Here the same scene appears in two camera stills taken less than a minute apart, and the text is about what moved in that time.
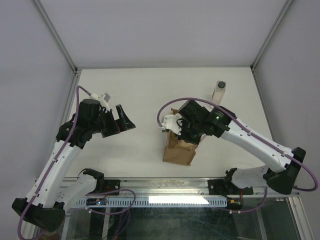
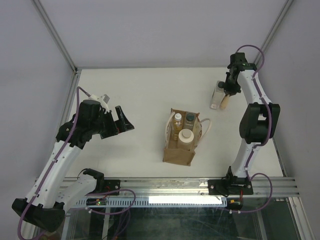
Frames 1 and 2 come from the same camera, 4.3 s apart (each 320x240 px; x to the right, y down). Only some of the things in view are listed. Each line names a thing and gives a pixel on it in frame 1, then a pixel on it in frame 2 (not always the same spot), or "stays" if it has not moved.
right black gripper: x=184 y=123 → x=229 y=89
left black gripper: x=123 y=123 stays
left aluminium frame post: x=56 y=35 stays
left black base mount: x=112 y=185 stays
